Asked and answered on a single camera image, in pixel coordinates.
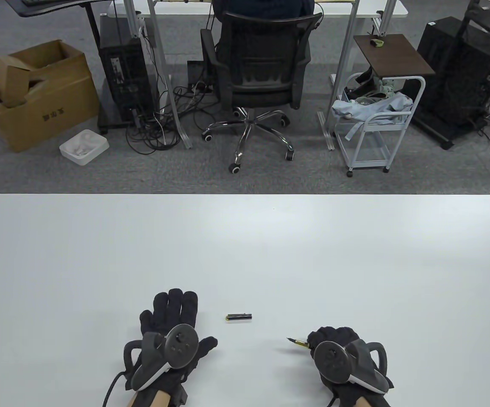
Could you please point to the grey hand controller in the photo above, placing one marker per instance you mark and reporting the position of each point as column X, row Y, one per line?
column 181, row 345
column 332, row 360

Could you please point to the grey right hand controller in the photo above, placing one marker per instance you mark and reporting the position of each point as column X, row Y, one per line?
column 332, row 360

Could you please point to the white metal cart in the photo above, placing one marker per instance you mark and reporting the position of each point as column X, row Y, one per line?
column 359, row 144

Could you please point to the black mesh office chair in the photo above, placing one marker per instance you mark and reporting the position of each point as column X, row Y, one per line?
column 262, row 55

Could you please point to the grey left hand controller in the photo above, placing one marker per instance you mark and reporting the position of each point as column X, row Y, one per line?
column 181, row 345

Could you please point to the brown side table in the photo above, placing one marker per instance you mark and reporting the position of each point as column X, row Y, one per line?
column 397, row 55

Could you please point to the person's right forearm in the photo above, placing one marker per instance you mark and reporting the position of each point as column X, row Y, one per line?
column 364, row 404

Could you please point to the person's left forearm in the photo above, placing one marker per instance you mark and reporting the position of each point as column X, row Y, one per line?
column 151, row 400

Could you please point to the black fountain pen cap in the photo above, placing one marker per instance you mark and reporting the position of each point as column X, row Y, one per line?
column 238, row 316

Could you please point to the brown cardboard box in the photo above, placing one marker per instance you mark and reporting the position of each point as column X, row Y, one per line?
column 50, row 118

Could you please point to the small yellow-green object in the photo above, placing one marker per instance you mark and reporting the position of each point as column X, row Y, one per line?
column 377, row 42

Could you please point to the person's left hand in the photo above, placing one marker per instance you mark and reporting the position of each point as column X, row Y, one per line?
column 175, row 305

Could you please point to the black gold fountain pen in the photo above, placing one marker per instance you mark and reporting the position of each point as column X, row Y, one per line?
column 299, row 343

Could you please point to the large black computer tower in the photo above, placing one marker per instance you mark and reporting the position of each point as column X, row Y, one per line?
column 452, row 72

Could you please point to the white plastic tray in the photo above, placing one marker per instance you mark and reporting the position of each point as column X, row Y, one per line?
column 84, row 147

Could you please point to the white desk with aluminium frame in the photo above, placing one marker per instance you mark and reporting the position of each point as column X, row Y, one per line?
column 393, row 7

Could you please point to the grey-blue cloth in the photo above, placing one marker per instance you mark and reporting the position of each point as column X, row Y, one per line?
column 376, row 111

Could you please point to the person's right hand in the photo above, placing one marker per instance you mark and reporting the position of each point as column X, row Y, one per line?
column 334, row 333

